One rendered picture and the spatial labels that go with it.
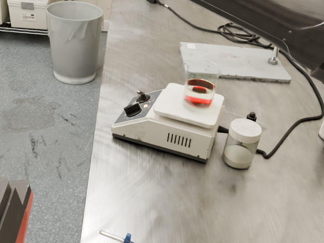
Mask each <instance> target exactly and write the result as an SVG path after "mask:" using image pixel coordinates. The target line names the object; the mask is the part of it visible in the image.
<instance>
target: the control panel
mask: <svg viewBox="0 0 324 243"><path fill-rule="evenodd" d="M161 92H162V90H159V91H155V92H152V93H148V94H145V95H150V99H149V100H150V102H147V101H146V102H144V103H141V104H140V106H141V109H142V111H141V112H140V113H139V114H137V115H135V116H133V117H127V115H126V113H125V111H123V112H122V113H121V115H120V116H119V117H118V118H117V120H116V121H115V122H114V124H116V123H120V122H126V121H131V120H135V119H140V118H144V117H146V115H147V114H148V112H149V111H150V109H151V107H152V106H153V104H154V103H155V101H156V100H157V98H158V97H159V95H160V93H161ZM138 98H139V97H138V96H135V97H133V99H132V100H131V101H130V103H129V104H128V105H127V106H129V105H131V104H134V103H136V100H137V99H138ZM144 105H147V106H146V107H144Z"/></svg>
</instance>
